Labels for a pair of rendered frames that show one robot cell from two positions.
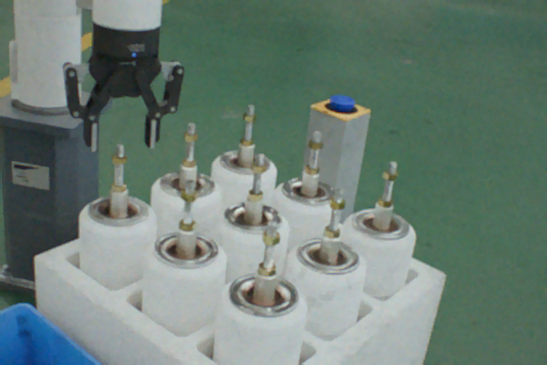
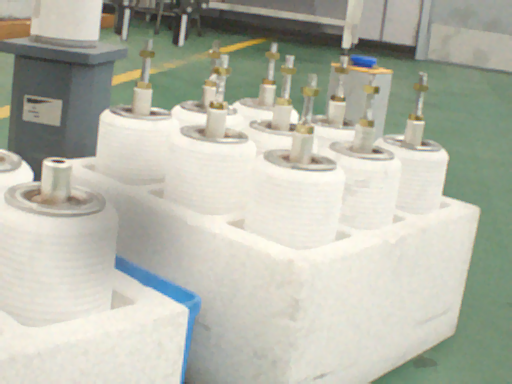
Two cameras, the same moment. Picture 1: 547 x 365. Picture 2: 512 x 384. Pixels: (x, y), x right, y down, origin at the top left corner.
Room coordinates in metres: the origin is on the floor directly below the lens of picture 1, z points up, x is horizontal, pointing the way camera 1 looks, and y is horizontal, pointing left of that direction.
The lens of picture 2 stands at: (-0.18, 0.02, 0.43)
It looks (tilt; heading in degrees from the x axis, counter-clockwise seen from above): 11 degrees down; 4
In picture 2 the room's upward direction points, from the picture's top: 7 degrees clockwise
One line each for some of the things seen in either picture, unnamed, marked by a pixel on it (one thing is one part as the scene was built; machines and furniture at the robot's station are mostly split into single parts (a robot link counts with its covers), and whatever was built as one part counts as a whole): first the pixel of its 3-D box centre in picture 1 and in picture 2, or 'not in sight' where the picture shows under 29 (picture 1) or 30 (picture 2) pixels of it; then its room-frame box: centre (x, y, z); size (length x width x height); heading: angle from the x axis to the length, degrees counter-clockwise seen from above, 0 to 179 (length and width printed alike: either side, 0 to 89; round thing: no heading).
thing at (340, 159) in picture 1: (326, 196); (346, 167); (1.08, -0.09, 0.16); 0.07 x 0.07 x 0.31; 53
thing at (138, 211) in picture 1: (118, 211); (140, 113); (0.78, 0.18, 0.25); 0.08 x 0.08 x 0.01
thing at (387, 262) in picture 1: (368, 282); (399, 213); (0.83, -0.15, 0.16); 0.10 x 0.10 x 0.18
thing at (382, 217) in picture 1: (382, 216); (413, 133); (0.83, -0.15, 0.26); 0.02 x 0.02 x 0.03
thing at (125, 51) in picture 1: (125, 56); not in sight; (0.78, 0.18, 0.45); 0.08 x 0.08 x 0.09
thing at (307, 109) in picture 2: (269, 255); (307, 111); (0.64, -0.01, 0.30); 0.01 x 0.01 x 0.08; 72
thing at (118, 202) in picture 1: (118, 201); (141, 102); (0.78, 0.18, 0.26); 0.02 x 0.02 x 0.03
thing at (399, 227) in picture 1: (380, 224); (411, 143); (0.83, -0.15, 0.25); 0.08 x 0.08 x 0.01
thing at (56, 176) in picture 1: (51, 192); (57, 143); (0.99, 0.34, 0.15); 0.15 x 0.15 x 0.30; 82
